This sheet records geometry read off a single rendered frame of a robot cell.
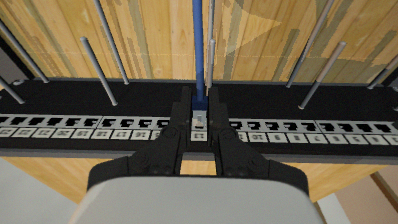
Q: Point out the dark blue cable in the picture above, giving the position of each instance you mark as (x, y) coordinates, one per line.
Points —
(199, 50)

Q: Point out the white ethernet plug with dark blue boot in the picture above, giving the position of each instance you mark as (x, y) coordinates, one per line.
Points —
(199, 111)

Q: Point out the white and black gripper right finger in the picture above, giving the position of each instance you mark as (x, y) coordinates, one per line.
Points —
(236, 158)

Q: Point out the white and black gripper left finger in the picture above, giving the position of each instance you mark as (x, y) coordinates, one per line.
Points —
(163, 155)

